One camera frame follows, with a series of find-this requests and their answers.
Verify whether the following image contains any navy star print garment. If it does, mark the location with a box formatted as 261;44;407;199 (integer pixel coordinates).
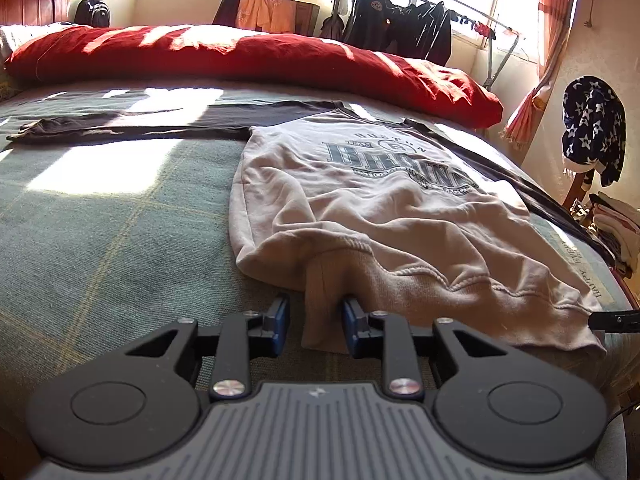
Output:
562;75;627;187

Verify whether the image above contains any orange curtain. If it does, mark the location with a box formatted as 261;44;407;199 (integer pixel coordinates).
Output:
502;0;583;150

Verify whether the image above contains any dark maroon garment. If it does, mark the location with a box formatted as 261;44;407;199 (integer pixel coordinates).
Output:
212;0;242;27

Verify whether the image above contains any green plaid blanket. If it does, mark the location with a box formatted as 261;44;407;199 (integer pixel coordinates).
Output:
0;87;633;480

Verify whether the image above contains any grey sweatshirt with dark sleeves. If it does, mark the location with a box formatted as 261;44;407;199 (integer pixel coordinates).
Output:
6;100;621;357

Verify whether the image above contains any wooden chair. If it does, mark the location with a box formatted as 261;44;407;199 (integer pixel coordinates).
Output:
562;167;603;226

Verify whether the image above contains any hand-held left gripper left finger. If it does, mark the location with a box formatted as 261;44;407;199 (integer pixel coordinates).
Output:
122;296;291;402

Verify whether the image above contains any red quilt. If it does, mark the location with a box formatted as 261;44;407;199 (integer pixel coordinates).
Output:
4;25;505;130

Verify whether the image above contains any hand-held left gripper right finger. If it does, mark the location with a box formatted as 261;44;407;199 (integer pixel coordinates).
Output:
341;297;506;398

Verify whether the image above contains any black jacket with round patch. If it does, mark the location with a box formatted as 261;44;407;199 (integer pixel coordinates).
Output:
345;0;401;53

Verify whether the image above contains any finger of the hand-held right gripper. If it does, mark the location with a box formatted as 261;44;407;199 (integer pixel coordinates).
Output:
589;310;640;333

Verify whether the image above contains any pile of folded clothes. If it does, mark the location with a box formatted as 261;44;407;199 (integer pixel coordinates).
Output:
587;192;640;277

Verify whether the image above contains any black backpack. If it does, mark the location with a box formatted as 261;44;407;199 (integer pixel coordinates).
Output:
75;0;112;27

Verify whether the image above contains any orange floral garment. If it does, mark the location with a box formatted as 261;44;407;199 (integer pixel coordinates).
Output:
235;0;299;34

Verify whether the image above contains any metal clothes drying rack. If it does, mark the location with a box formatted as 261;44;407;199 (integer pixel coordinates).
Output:
337;0;531;93

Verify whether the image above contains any wooden headboard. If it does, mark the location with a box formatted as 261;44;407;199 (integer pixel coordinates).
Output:
0;0;68;27

